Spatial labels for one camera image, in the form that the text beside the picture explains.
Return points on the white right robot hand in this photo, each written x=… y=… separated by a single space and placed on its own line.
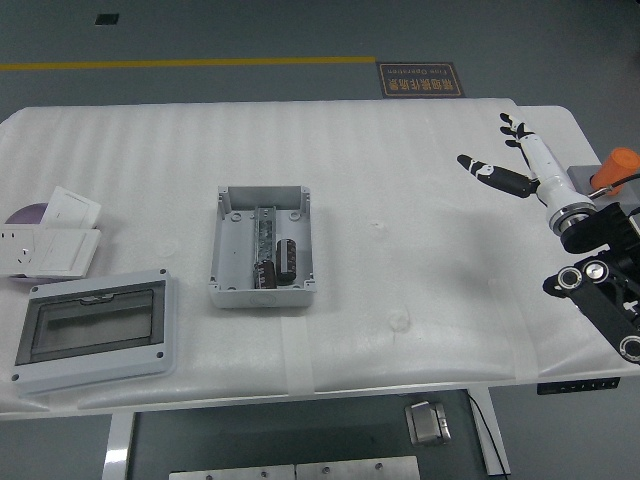
x=550 y=175

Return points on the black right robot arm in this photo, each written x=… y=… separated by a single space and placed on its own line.
x=600 y=295

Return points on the open grey junction box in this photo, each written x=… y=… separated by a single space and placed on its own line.
x=235 y=250

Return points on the grey box with dark window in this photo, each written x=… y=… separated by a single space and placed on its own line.
x=95 y=330

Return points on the grey block holder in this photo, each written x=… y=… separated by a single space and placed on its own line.
x=579 y=176

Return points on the orange cylinder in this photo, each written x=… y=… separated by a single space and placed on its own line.
x=617 y=165

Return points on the black orange floor sign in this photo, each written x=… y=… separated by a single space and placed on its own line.
x=420 y=80

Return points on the white tape strip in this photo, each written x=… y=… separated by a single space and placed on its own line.
x=298 y=355
x=526 y=355

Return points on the black table control panel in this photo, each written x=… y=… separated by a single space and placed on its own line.
x=578 y=386

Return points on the white foam mat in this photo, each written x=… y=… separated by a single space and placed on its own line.
x=300 y=145

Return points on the white table leg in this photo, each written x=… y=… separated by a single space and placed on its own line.
x=497 y=440
x=117 y=445

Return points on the grey metal plate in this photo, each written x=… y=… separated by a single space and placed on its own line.
x=357 y=469
x=232 y=472

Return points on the black floor hatch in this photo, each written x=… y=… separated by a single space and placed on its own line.
x=106 y=19

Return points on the purple disc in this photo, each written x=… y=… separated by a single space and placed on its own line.
x=27 y=214

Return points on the metal mounting rail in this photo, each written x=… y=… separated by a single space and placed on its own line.
x=265 y=235

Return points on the white switch plate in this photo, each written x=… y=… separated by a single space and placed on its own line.
x=67 y=252
x=70 y=207

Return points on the white wall socket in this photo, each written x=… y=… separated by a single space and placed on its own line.
x=20 y=250

